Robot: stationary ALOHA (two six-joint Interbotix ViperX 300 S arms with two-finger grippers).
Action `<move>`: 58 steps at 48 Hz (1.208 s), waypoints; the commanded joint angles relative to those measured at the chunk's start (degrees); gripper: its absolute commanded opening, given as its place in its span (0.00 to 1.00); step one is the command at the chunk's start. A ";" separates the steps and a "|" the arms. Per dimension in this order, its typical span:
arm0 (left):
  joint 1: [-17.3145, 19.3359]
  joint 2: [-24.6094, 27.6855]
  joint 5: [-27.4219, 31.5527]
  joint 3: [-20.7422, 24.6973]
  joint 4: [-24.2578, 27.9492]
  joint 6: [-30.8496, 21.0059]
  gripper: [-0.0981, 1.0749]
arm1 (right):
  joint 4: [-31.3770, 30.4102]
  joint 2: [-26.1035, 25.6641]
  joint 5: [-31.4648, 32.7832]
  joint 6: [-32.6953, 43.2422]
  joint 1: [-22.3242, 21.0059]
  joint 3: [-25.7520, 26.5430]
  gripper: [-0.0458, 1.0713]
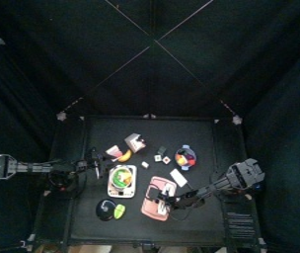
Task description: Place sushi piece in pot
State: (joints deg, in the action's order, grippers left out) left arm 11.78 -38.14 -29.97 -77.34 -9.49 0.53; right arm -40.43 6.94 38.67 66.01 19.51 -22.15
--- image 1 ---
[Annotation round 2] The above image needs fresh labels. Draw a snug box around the silver toy pot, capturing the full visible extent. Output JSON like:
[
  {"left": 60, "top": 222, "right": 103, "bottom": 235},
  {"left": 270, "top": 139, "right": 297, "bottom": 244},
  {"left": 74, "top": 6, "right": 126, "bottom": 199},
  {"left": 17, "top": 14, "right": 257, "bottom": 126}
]
[{"left": 110, "top": 166, "right": 136, "bottom": 193}]

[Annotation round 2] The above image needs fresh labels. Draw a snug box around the lime green toy piece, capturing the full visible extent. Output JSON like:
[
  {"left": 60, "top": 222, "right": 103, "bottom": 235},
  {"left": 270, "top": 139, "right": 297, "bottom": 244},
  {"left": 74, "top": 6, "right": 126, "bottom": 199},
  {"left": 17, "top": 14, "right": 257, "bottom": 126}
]
[{"left": 114, "top": 204, "right": 128, "bottom": 220}]

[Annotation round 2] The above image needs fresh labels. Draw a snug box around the blue toy pot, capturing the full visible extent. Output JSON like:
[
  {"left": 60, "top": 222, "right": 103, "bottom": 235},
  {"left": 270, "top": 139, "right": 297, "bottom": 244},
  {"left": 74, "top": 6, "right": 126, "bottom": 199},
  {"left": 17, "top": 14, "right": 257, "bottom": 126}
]
[{"left": 174, "top": 144, "right": 199, "bottom": 172}]

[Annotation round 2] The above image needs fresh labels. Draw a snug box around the pink and white toy box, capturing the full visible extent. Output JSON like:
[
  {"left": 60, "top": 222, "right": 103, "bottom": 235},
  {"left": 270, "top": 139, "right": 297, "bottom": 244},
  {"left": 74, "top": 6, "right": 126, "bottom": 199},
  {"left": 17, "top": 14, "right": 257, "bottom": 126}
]
[{"left": 106, "top": 144, "right": 126, "bottom": 158}]

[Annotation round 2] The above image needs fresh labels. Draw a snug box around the pink cutting board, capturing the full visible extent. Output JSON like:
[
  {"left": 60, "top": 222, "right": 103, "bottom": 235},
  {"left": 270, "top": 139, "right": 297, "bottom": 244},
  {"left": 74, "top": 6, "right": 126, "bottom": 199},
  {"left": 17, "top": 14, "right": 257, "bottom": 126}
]
[{"left": 140, "top": 175, "right": 178, "bottom": 222}]

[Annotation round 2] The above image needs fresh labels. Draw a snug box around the yellow toy banana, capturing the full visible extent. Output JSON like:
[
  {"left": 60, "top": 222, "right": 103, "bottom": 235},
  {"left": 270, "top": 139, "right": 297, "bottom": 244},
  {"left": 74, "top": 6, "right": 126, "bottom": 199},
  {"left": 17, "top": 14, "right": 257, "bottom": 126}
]
[{"left": 118, "top": 149, "right": 135, "bottom": 163}]

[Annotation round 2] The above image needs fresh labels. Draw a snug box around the green toy vegetable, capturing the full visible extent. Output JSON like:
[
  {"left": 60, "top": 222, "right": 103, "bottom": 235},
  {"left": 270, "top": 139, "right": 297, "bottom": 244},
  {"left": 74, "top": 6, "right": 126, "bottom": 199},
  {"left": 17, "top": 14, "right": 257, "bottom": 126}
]
[{"left": 114, "top": 169, "right": 134, "bottom": 188}]

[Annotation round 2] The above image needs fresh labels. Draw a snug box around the white toy stove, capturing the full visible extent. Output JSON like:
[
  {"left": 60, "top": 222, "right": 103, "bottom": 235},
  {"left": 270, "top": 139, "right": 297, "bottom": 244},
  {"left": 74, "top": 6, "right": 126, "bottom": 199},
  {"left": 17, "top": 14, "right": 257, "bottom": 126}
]
[{"left": 107, "top": 164, "right": 139, "bottom": 200}]

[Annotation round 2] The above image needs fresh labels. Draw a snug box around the white flat card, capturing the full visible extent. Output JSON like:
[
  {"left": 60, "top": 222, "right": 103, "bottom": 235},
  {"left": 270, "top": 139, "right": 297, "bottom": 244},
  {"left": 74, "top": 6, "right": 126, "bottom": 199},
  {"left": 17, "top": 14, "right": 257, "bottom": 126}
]
[{"left": 168, "top": 168, "right": 190, "bottom": 188}]

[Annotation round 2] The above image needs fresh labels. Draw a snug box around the yellow toy food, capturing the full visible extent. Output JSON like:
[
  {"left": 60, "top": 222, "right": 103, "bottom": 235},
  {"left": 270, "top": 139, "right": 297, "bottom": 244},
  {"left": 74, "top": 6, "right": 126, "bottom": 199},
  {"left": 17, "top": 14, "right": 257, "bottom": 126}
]
[{"left": 176, "top": 155, "right": 190, "bottom": 167}]

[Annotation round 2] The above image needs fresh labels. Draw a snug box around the black round plate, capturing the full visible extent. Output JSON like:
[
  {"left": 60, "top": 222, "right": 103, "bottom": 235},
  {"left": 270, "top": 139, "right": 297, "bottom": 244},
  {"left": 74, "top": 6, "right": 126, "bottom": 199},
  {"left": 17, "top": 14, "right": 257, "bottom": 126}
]
[{"left": 95, "top": 198, "right": 119, "bottom": 222}]

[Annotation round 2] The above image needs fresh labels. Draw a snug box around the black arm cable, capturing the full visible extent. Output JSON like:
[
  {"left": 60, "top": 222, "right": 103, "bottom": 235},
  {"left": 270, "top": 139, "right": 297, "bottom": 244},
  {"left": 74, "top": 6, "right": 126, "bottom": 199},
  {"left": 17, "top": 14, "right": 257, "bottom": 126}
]
[
  {"left": 47, "top": 171, "right": 88, "bottom": 201},
  {"left": 167, "top": 197, "right": 208, "bottom": 222}
]

